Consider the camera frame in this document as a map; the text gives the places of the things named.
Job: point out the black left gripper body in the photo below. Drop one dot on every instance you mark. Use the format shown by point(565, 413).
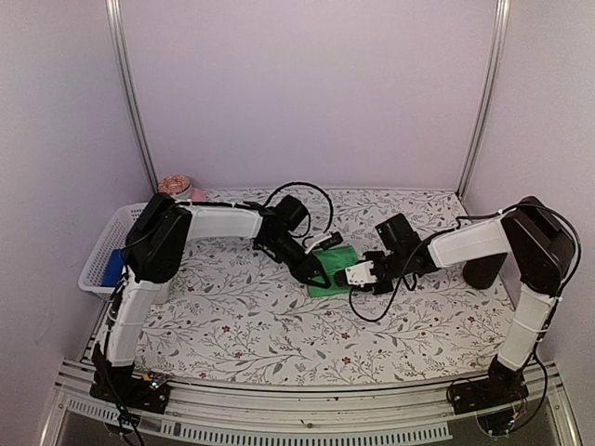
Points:
point(279, 248)

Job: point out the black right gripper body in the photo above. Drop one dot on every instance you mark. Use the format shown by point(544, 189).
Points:
point(396, 265)

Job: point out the green microfiber towel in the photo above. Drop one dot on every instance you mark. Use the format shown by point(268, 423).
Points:
point(334, 260)

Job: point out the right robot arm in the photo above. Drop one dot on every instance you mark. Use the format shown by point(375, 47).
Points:
point(543, 244)

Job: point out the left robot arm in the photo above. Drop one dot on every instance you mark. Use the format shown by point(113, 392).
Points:
point(153, 252)

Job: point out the dark brown cylinder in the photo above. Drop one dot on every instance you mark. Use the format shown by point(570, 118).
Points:
point(481, 273)

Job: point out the pink plate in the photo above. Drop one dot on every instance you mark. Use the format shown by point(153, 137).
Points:
point(197, 195)

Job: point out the floral patterned table mat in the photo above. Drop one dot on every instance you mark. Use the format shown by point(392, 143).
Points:
point(232, 314)

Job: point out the white plastic basket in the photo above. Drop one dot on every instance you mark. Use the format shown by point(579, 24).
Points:
point(111, 238)

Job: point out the blue rolled towel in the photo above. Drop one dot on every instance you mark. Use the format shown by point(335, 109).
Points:
point(114, 269)

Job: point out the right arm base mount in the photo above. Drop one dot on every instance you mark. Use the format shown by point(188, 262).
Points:
point(468, 396)

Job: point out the aluminium front rail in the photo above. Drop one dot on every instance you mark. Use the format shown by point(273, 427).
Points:
point(211, 413)

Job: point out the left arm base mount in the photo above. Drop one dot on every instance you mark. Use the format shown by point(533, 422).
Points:
point(118, 385)

